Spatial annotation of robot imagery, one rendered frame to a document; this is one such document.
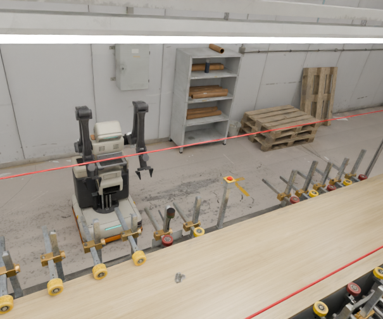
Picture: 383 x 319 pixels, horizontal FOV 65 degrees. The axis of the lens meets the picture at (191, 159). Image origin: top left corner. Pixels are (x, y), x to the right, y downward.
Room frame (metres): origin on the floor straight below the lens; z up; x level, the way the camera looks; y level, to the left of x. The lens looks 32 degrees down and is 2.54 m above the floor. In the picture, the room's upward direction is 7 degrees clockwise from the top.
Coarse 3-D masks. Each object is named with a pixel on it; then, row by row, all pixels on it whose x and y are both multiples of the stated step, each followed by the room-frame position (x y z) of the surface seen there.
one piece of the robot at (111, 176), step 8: (96, 144) 2.14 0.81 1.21; (104, 144) 2.18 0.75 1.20; (112, 144) 2.22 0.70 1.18; (120, 144) 2.26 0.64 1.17; (96, 152) 2.15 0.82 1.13; (104, 152) 2.19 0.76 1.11; (112, 152) 2.23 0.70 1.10; (104, 168) 2.21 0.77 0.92; (112, 168) 2.25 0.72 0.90; (120, 168) 2.29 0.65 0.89; (104, 176) 2.18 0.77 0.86; (112, 176) 2.22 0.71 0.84; (120, 176) 2.27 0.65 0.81; (96, 184) 2.21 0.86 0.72; (104, 184) 2.14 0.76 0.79; (112, 184) 2.18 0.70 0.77; (120, 184) 2.23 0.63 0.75
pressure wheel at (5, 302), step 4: (4, 296) 0.88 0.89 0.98; (8, 296) 0.89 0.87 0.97; (0, 300) 0.86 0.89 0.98; (4, 300) 0.86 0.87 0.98; (8, 300) 0.87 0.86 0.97; (12, 300) 0.88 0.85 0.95; (0, 304) 0.84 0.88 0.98; (4, 304) 0.84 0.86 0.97; (8, 304) 0.85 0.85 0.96; (12, 304) 0.86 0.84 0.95; (0, 308) 0.83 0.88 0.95; (4, 308) 0.84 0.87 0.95; (8, 308) 0.85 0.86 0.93; (12, 308) 0.86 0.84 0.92; (0, 312) 0.83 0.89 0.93; (4, 312) 0.84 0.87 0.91
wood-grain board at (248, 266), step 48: (336, 192) 2.33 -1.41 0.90; (192, 240) 1.51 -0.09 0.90; (240, 240) 1.57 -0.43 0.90; (288, 240) 1.63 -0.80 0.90; (336, 240) 1.70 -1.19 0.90; (96, 288) 1.05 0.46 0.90; (144, 288) 1.09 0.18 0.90; (192, 288) 1.13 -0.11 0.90; (240, 288) 1.17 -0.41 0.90; (288, 288) 1.21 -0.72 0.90; (336, 288) 1.26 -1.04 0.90
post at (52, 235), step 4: (52, 232) 1.19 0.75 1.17; (52, 236) 1.18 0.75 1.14; (52, 240) 1.18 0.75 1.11; (56, 240) 1.19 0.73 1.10; (52, 244) 1.17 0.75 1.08; (56, 244) 1.19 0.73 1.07; (52, 248) 1.17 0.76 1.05; (56, 248) 1.18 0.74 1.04; (56, 252) 1.18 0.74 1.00; (56, 264) 1.17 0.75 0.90; (60, 264) 1.19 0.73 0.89; (56, 268) 1.17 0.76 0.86; (60, 268) 1.18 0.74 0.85; (60, 272) 1.18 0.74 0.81; (60, 276) 1.18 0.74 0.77
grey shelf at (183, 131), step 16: (176, 48) 4.51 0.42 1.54; (192, 48) 4.62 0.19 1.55; (208, 48) 4.76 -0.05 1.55; (224, 48) 4.90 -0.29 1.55; (176, 64) 4.52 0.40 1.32; (224, 64) 4.98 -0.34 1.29; (240, 64) 4.62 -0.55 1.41; (176, 80) 4.45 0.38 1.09; (192, 80) 4.69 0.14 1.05; (208, 80) 4.86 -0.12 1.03; (224, 80) 4.91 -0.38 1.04; (176, 96) 4.41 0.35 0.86; (224, 96) 4.57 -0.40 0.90; (176, 112) 4.37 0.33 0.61; (224, 112) 4.78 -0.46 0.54; (176, 128) 4.33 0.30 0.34; (192, 128) 4.75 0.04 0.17; (208, 128) 4.90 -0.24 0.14; (224, 128) 4.71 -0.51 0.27; (224, 144) 4.61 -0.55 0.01
